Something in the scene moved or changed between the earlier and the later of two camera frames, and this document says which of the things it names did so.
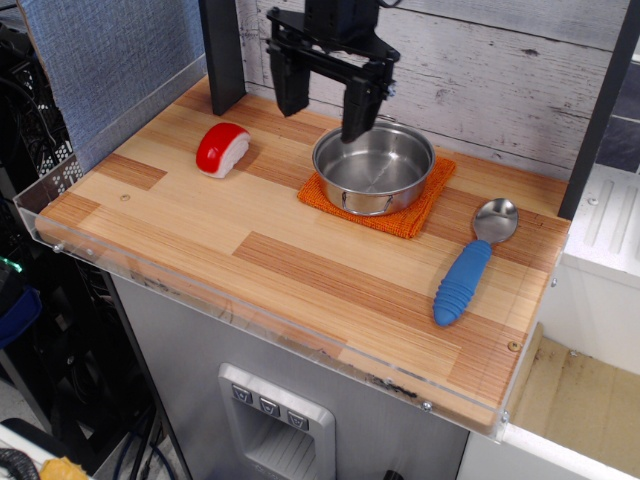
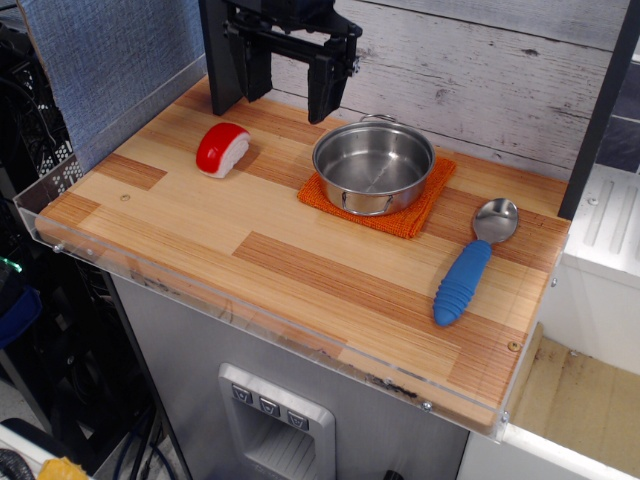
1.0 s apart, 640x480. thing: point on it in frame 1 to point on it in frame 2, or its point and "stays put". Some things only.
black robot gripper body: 341,34 to 321,15
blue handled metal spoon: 495,221 stays put
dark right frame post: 606,96 stays put
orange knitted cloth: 399,224 stays put
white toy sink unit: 575,414 stays put
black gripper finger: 291,70 to 255,51
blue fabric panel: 116,63 stays put
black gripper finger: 362,103 to 327,76
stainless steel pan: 382,172 stays put
